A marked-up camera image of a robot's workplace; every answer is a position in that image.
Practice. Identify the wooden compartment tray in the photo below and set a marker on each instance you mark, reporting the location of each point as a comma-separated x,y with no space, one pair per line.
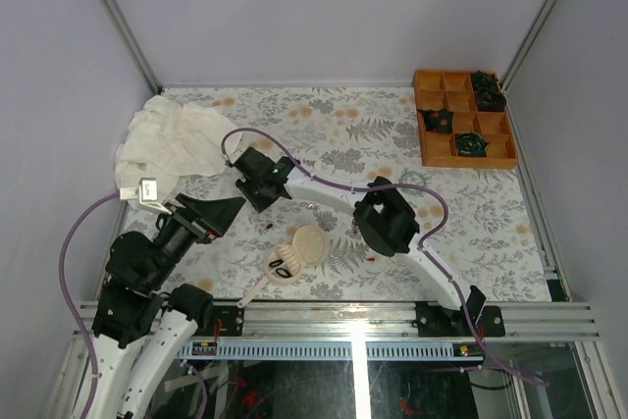
453,90

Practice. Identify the crumpled white cloth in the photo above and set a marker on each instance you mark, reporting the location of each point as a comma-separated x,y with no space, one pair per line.
167,141

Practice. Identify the black flower yellow green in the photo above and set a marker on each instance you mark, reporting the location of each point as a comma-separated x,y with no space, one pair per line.
470,144

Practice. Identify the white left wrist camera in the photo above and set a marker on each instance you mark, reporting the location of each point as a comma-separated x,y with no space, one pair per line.
145,194

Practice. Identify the black fabric flower top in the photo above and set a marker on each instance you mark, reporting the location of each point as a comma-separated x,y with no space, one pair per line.
484,81

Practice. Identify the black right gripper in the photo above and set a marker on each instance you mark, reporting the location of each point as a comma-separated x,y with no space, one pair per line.
245,188

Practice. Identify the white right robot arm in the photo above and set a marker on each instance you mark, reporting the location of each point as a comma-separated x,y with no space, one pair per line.
383,217

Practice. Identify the black fabric flower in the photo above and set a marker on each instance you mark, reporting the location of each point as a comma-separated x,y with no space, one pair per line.
484,81
488,100

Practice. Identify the black flower orange dots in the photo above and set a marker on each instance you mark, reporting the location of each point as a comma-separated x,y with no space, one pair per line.
439,121

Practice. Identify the aluminium front rail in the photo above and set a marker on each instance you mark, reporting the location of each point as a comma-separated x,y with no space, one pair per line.
328,320

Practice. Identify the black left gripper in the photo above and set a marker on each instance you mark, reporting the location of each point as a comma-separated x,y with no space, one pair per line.
220,215

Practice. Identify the beige round jewelry case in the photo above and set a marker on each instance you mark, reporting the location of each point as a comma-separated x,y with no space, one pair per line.
285,263

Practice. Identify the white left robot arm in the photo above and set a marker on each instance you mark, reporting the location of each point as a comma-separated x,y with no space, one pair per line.
137,329

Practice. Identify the floral patterned table mat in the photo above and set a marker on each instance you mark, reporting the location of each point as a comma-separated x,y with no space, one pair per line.
475,219

